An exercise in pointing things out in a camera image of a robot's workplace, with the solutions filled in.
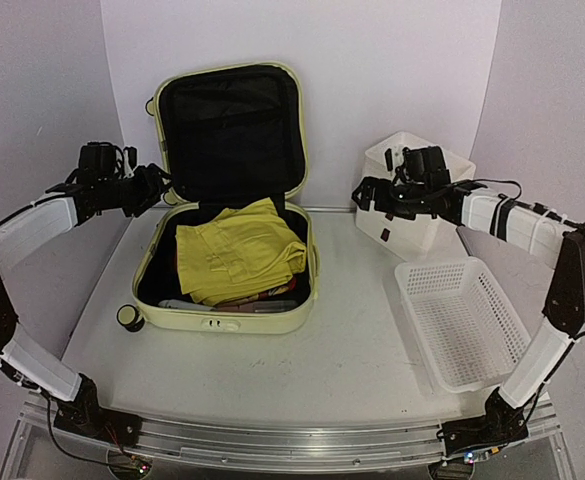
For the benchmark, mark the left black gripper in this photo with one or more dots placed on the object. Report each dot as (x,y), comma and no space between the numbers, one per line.
(151,185)

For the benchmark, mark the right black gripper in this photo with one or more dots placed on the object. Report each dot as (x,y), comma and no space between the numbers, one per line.
(377,195)

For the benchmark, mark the pale green hard-shell suitcase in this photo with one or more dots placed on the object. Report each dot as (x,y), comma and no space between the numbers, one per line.
(228,137)

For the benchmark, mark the yellow garment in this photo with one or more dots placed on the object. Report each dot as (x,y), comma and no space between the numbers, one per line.
(240,253)

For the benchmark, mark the white perforated plastic basket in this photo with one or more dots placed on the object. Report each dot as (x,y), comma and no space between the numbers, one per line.
(467,330)

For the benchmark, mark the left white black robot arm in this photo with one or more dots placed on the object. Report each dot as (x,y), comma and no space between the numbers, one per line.
(65,206)

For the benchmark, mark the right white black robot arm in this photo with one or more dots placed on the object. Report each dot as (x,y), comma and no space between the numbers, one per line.
(546,236)

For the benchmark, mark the white three-drawer storage cabinet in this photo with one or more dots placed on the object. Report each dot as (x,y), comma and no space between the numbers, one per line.
(410,240)

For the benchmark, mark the white grey tube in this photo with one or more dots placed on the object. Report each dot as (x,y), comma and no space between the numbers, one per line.
(174,304)

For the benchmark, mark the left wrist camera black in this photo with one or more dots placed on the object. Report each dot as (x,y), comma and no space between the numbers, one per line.
(104,160)

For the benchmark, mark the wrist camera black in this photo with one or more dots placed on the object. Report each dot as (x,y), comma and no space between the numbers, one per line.
(422,167)
(104,160)

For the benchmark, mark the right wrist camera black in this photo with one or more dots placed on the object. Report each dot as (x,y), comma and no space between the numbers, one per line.
(422,167)

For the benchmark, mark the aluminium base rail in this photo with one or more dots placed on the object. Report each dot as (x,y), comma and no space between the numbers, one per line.
(273,428)

